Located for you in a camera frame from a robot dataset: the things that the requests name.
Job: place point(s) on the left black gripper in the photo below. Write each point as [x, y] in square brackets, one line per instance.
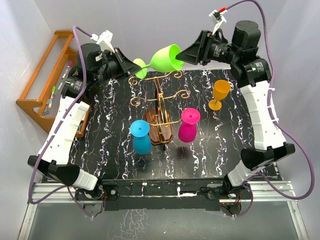
[129, 67]

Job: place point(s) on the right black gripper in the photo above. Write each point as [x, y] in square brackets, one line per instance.
[193, 54]

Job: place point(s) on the green wine glass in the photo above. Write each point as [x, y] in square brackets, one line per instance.
[164, 61]

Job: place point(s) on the orange wine glass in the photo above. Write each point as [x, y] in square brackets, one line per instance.
[221, 89]

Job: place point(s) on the blue wine glass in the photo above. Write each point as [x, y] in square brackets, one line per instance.
[141, 141]

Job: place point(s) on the pink wine glass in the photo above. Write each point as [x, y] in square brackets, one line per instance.
[188, 129]

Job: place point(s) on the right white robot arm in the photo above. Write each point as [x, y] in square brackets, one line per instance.
[252, 74]

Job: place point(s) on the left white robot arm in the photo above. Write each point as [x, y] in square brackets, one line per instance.
[95, 64]

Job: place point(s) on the orange wooden rack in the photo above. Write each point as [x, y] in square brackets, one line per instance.
[48, 73]

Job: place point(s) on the pink capped marker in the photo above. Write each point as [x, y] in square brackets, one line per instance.
[67, 69]

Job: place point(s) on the green capped marker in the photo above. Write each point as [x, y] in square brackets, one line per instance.
[55, 89]

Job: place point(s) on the orange tipped marker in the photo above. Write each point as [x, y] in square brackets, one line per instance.
[51, 100]

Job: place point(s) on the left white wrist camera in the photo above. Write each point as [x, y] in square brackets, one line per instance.
[104, 41]

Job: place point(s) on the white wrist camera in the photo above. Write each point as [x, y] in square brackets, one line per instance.
[217, 16]
[104, 41]

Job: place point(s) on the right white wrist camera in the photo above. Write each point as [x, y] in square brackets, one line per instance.
[217, 16]

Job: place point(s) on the gold wire wine glass rack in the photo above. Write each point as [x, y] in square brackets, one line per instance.
[161, 125]

